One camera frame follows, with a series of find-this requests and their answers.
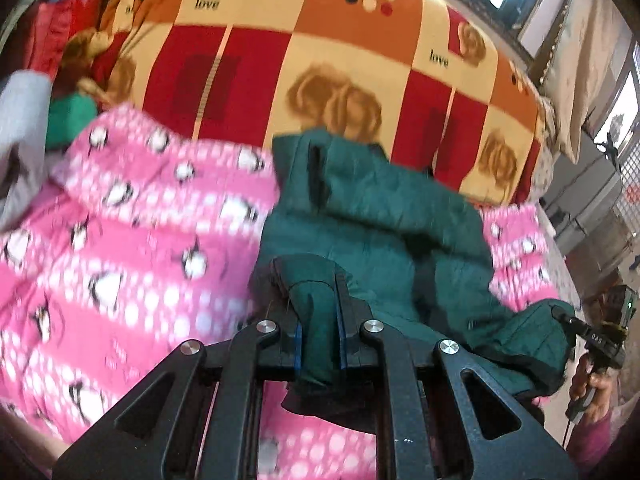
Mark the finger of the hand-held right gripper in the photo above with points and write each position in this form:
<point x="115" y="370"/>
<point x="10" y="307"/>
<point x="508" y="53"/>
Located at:
<point x="567" y="317"/>

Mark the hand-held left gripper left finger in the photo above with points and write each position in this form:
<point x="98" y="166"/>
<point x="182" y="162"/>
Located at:
<point x="298" y="355"/>

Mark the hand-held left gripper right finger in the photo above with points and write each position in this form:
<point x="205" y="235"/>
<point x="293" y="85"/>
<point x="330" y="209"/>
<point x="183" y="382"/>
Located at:
<point x="344" y="347"/>

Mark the green puffer jacket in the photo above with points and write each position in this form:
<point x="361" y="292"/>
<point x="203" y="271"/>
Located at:
<point x="375" y="200"/>

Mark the person's right forearm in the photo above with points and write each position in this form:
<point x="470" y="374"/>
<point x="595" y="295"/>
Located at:
<point x="595" y="447"/>

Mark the person's right hand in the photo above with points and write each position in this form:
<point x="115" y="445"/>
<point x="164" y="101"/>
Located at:
<point x="602" y="395"/>

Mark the grey cabinet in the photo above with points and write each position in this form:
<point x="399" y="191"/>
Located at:
<point x="585" y="195"/>

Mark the pink penguin print quilt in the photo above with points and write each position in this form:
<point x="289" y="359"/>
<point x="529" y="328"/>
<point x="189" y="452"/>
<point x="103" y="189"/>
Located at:
<point x="150" y="240"/>

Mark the beige curtain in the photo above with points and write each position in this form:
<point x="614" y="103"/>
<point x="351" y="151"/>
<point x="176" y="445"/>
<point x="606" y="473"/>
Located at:
<point x="585" y="60"/>

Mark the rose print blanket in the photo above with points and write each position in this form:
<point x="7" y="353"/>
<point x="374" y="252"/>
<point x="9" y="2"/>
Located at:
<point x="350" y="35"/>

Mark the green cloth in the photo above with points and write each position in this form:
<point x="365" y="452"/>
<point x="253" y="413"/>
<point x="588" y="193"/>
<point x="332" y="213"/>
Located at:
<point x="70" y="117"/>

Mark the grey cloth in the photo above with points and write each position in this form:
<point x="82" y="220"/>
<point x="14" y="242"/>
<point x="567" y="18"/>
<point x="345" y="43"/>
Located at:
<point x="22" y="130"/>

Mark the red cloth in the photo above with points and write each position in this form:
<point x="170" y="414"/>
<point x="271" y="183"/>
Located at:
<point x="60" y="20"/>

